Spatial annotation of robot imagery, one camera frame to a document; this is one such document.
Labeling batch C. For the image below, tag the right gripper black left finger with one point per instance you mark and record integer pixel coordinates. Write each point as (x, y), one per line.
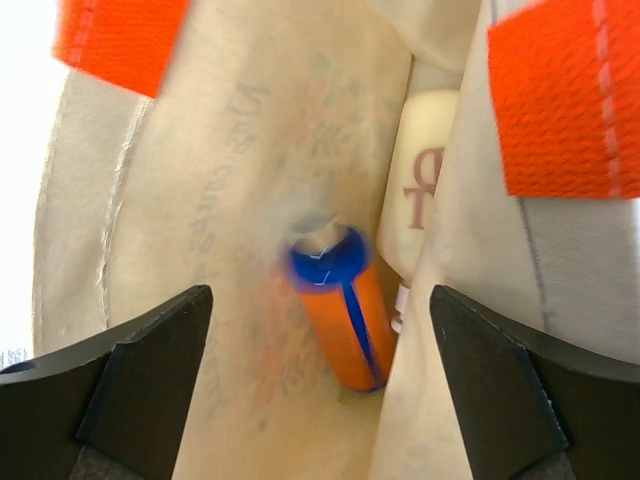
(112, 406)

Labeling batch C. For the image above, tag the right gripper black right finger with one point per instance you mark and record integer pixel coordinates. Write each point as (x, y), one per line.
(529, 405)

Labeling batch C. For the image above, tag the orange tube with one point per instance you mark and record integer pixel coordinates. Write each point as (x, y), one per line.
(332, 269)

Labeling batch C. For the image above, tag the canvas tote bag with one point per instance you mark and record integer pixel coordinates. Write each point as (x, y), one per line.
(195, 140)

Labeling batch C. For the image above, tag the cream lotion pump bottle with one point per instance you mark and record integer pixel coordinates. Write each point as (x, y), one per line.
(408, 207)

